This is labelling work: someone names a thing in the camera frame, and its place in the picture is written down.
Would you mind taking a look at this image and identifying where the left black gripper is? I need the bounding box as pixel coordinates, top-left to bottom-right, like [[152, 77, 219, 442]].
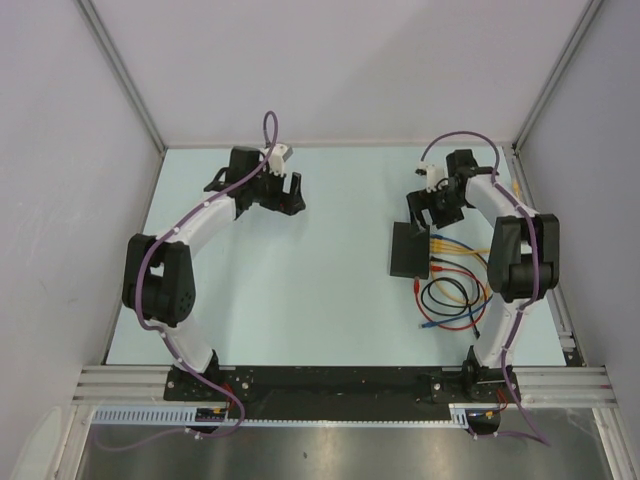
[[248, 162, 304, 216]]

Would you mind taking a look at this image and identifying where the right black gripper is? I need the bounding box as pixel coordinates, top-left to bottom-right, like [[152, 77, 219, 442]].
[[406, 184, 468, 237]]

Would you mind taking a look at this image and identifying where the long yellow ethernet cable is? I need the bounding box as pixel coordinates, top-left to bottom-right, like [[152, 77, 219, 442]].
[[430, 179, 526, 266]]

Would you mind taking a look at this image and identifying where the black network switch box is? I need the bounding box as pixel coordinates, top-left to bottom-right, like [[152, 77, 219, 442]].
[[389, 222, 431, 280]]

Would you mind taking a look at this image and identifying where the blue ethernet cable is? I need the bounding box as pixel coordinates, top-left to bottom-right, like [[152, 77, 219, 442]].
[[416, 232, 489, 330]]

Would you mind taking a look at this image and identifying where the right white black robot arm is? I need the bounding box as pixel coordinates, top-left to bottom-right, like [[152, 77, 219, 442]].
[[407, 149, 560, 402]]

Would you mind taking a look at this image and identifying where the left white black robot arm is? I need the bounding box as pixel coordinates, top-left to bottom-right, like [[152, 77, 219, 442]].
[[122, 143, 306, 402]]

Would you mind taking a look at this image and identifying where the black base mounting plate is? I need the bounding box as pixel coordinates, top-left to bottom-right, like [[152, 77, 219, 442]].
[[163, 364, 522, 422]]

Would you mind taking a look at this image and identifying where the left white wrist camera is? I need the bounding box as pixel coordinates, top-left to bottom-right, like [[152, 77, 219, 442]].
[[260, 143, 293, 177]]

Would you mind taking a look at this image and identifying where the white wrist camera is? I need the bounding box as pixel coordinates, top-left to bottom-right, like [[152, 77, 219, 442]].
[[415, 161, 448, 193], [260, 143, 293, 177]]

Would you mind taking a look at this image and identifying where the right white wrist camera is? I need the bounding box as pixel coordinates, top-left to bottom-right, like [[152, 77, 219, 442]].
[[415, 161, 448, 193]]

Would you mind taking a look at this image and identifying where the short yellow ethernet cable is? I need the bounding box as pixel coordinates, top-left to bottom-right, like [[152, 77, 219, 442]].
[[430, 239, 494, 303]]

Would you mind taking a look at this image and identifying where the red ethernet cable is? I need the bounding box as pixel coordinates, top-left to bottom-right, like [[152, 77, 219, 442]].
[[412, 264, 489, 333]]

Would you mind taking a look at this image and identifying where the black ethernet cable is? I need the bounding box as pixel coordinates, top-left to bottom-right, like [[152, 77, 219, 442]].
[[420, 255, 482, 337]]

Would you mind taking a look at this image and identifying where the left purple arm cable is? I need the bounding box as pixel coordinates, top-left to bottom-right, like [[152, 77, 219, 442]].
[[93, 110, 281, 451]]

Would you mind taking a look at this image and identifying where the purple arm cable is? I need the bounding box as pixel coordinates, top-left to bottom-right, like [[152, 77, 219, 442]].
[[418, 131, 551, 447], [93, 110, 281, 451]]

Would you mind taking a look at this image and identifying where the grey slotted cable duct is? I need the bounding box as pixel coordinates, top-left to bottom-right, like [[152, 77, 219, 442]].
[[93, 405, 469, 429]]

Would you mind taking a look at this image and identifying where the aluminium right frame rail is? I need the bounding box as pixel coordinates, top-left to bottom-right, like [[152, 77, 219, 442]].
[[504, 145, 585, 367]]

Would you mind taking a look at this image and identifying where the aluminium frame rail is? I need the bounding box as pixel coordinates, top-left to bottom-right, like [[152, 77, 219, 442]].
[[73, 365, 618, 408], [504, 145, 585, 367]]

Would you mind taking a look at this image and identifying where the aluminium front frame rail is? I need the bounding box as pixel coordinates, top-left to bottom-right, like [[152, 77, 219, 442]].
[[73, 365, 618, 408]]

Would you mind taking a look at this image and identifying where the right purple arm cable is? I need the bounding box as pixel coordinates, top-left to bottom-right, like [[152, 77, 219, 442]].
[[418, 131, 551, 447]]

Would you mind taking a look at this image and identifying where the aluminium right corner post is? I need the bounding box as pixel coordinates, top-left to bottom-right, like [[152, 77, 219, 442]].
[[511, 0, 606, 152]]

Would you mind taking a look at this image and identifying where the aluminium corner post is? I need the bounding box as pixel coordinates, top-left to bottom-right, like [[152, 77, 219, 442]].
[[73, 0, 167, 157], [511, 0, 606, 152]]

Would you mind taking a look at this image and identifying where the aluminium left corner post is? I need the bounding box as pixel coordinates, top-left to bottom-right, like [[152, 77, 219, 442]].
[[73, 0, 167, 157]]

